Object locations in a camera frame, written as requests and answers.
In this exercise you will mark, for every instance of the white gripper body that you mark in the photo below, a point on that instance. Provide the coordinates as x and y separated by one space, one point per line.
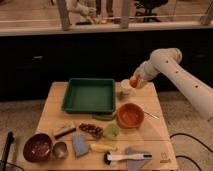
146 71

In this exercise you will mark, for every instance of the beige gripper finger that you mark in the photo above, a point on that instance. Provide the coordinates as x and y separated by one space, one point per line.
141 83
137 72

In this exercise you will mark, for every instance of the orange red apple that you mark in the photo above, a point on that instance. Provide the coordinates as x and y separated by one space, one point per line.
133 81

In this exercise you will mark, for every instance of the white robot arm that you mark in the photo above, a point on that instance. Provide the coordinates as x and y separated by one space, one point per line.
166 61

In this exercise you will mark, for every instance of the white paper cup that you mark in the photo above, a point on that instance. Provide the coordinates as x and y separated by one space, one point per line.
126 88

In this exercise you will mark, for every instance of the light green cup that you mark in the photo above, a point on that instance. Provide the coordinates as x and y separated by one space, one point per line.
111 131

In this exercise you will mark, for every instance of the small metal cup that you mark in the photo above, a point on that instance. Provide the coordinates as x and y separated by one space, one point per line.
60 150

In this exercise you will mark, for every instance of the metal spoon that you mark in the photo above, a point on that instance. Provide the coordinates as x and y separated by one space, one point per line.
152 115

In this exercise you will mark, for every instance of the orange bowl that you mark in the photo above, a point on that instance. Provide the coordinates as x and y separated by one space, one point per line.
130 116

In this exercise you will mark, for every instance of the green cucumber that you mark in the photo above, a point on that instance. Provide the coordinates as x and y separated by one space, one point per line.
103 117

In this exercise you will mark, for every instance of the green plastic tray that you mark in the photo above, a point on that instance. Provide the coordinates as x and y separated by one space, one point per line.
89 95

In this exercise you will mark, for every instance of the black office chair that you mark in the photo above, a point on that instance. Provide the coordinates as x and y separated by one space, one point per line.
144 9

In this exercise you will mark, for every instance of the yellow banana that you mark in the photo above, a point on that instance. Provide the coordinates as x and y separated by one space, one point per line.
102 148

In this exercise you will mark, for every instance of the grey cloth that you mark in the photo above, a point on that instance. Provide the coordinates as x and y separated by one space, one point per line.
136 165

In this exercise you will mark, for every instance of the blue sponge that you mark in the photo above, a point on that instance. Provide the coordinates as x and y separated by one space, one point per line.
80 145

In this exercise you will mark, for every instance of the wooden black eraser block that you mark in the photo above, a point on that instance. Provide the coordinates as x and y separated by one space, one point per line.
63 130

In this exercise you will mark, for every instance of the dark red bowl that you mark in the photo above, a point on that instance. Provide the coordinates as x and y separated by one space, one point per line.
37 148

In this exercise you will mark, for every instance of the black pole stand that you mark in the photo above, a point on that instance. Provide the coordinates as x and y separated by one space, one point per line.
6 150

